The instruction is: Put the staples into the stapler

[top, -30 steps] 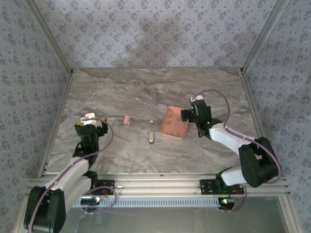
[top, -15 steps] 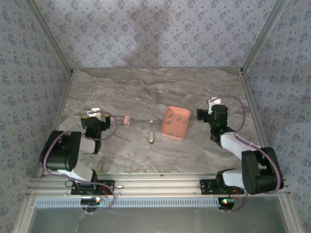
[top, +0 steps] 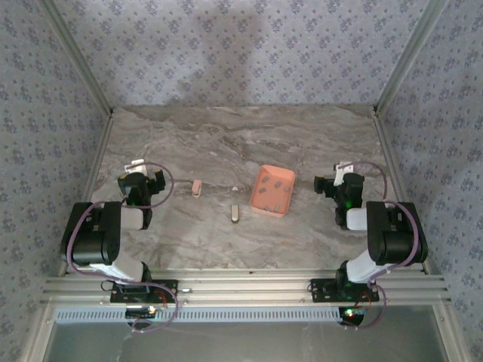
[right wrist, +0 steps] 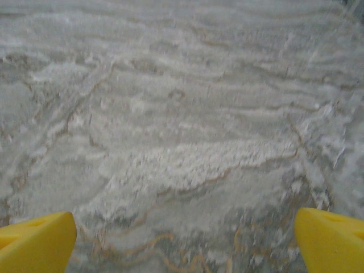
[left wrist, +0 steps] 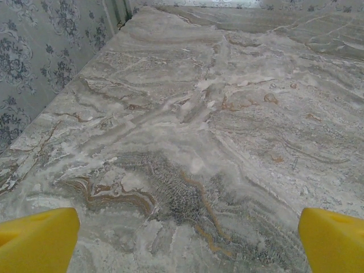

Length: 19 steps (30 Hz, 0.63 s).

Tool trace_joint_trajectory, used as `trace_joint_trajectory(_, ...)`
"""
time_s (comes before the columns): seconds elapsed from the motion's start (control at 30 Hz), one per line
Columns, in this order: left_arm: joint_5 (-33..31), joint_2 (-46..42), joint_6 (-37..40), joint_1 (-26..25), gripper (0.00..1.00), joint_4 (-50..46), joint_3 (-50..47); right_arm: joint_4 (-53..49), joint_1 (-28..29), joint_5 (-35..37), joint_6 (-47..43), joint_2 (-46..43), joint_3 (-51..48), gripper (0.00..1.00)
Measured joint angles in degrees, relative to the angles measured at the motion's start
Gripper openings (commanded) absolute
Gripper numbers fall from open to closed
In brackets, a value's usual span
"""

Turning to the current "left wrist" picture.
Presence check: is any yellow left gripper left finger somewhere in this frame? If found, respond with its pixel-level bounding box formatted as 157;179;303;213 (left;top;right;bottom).
0;207;81;273

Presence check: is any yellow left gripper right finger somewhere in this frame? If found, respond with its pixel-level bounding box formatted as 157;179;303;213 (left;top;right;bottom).
297;206;364;273

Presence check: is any aluminium frame post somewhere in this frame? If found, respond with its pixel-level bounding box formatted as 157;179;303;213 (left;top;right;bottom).
104;0;134;31

